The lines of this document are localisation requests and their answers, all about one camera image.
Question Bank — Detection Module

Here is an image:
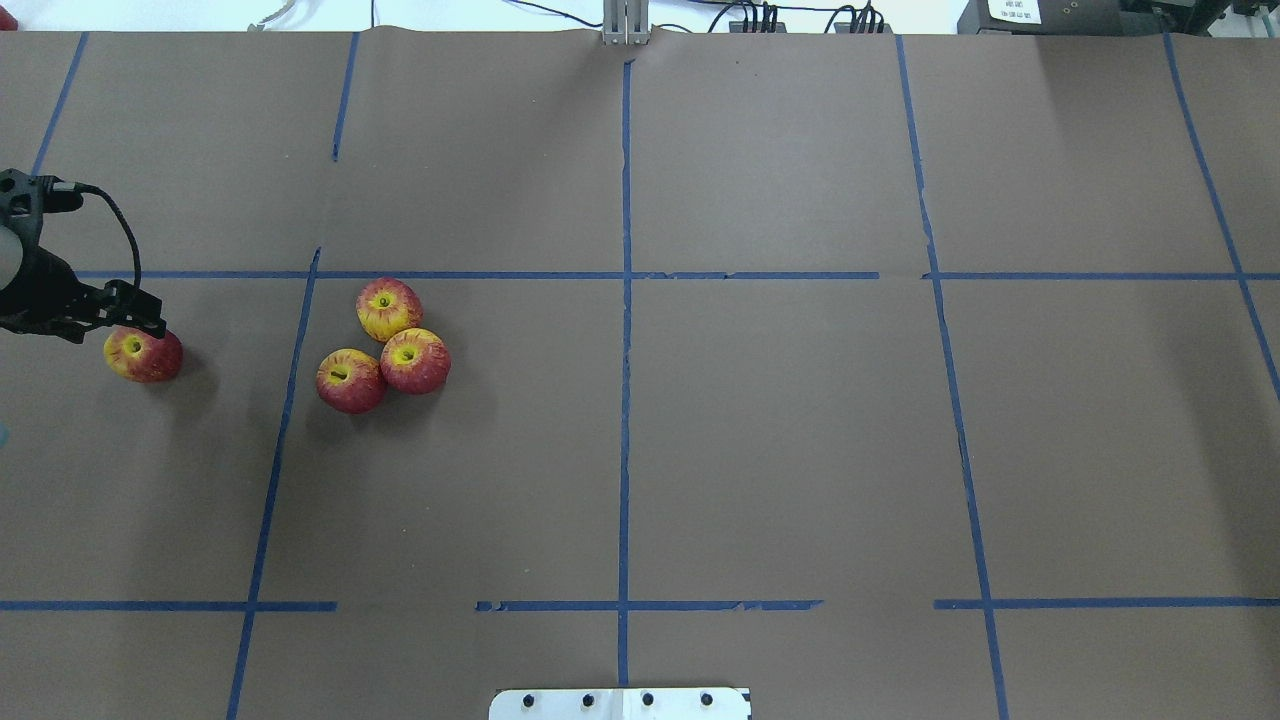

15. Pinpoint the red yellow apple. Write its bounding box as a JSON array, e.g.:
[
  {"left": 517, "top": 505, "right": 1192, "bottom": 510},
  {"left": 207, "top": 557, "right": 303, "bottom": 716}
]
[
  {"left": 355, "top": 275, "right": 424, "bottom": 343},
  {"left": 314, "top": 348, "right": 388, "bottom": 415},
  {"left": 380, "top": 328, "right": 452, "bottom": 395}
]

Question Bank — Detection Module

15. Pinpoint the red apple lone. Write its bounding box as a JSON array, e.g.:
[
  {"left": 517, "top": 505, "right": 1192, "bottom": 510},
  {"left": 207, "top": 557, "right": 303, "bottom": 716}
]
[{"left": 102, "top": 327, "right": 186, "bottom": 384}]

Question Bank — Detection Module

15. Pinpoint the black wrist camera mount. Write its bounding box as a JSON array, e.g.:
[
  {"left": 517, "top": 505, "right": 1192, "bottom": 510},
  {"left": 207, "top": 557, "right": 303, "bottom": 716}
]
[{"left": 1, "top": 168, "right": 84, "bottom": 250}]

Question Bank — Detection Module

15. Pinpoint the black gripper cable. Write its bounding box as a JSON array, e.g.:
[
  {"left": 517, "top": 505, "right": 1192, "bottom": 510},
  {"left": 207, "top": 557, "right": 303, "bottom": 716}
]
[{"left": 70, "top": 183, "right": 143, "bottom": 301}]

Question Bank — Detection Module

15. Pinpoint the red yellow apple front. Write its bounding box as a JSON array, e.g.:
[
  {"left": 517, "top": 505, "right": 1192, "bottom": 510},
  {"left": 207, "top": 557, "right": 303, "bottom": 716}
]
[{"left": 355, "top": 275, "right": 424, "bottom": 343}]

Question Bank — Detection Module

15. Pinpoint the red yellow apple left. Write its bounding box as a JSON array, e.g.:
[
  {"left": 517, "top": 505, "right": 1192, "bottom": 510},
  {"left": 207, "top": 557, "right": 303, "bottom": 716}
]
[{"left": 380, "top": 328, "right": 452, "bottom": 395}]

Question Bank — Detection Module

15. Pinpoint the red yellow apple rear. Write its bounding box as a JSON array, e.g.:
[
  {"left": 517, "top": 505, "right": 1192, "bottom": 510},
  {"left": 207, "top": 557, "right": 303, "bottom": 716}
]
[{"left": 314, "top": 348, "right": 388, "bottom": 415}]

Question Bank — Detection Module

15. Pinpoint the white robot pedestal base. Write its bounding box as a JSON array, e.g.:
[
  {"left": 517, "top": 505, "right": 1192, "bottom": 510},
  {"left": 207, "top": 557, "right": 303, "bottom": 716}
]
[{"left": 488, "top": 687, "right": 753, "bottom": 719}]

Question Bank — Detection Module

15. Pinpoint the black desktop computer box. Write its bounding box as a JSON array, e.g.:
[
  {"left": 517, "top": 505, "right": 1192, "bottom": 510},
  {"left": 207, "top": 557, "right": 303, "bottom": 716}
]
[{"left": 955, "top": 1, "right": 1172, "bottom": 37}]

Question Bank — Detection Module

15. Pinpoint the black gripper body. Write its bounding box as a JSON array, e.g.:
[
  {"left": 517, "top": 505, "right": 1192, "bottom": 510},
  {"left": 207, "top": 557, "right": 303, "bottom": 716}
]
[{"left": 1, "top": 246, "right": 109, "bottom": 345}]

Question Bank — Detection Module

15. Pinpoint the aluminium frame post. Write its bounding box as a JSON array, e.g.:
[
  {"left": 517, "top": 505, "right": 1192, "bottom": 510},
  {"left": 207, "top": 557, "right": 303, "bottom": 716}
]
[{"left": 600, "top": 0, "right": 652, "bottom": 47}]

